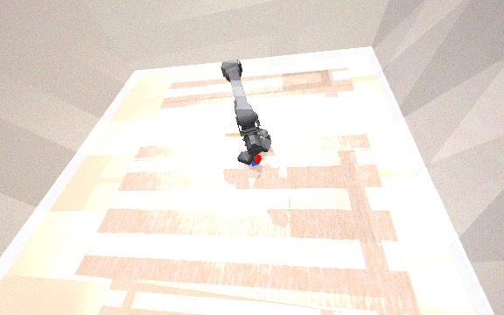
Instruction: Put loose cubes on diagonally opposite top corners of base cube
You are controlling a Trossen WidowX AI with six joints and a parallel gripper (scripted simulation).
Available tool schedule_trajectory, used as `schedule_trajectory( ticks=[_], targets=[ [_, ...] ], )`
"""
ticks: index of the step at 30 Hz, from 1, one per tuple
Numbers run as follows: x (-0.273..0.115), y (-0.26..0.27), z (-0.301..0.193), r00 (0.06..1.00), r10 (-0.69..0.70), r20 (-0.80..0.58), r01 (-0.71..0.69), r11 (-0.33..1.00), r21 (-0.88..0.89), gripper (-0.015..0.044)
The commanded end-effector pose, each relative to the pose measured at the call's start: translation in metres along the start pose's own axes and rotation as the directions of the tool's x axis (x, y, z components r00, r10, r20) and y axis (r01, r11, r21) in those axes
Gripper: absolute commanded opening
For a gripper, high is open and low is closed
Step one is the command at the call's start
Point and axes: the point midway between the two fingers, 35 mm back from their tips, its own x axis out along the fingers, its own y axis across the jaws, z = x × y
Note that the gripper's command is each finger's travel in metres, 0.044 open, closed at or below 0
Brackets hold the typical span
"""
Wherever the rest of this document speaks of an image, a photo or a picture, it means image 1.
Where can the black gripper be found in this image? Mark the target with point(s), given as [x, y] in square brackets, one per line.
[244, 157]

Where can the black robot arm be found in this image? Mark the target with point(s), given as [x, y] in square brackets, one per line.
[246, 117]

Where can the red cube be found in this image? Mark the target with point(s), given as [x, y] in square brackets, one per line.
[258, 159]

